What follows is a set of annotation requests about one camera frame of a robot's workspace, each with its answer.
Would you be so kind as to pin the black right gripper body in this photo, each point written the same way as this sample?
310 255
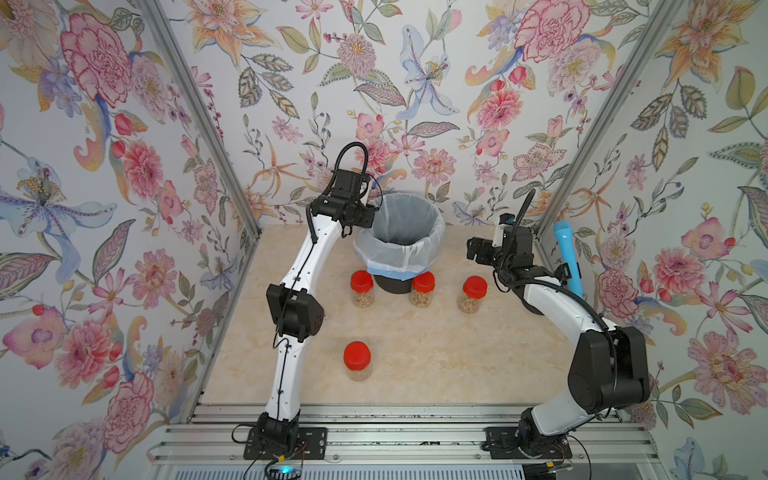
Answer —
477 251

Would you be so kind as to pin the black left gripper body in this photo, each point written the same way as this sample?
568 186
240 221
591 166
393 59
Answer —
363 215

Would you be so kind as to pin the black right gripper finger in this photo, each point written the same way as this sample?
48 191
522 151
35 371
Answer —
477 244
477 254

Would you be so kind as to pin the black bin with white liner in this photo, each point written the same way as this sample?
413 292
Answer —
403 242

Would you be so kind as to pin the peanut jar red lid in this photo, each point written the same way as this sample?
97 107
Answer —
474 290
362 284
422 289

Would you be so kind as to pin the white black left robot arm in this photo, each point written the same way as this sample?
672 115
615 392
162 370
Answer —
296 313

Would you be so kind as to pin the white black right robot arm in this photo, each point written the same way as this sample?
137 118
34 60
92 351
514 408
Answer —
609 367

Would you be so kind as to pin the blue microphone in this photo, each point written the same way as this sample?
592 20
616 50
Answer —
564 235

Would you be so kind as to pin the front jar red lid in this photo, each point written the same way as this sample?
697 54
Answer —
357 359

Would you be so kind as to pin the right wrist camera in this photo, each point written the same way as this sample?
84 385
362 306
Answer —
504 225

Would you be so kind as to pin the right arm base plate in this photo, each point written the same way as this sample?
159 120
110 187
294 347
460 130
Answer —
507 442

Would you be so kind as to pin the aluminium corner post left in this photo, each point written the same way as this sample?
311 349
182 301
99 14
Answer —
159 25

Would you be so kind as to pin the aluminium corner post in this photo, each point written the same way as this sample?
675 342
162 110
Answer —
650 37
159 25

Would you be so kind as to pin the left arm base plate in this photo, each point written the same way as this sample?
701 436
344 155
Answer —
301 443

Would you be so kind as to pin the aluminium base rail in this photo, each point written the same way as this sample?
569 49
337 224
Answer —
396 436

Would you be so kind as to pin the aluminium corner post right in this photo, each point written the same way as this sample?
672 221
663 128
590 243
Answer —
650 37

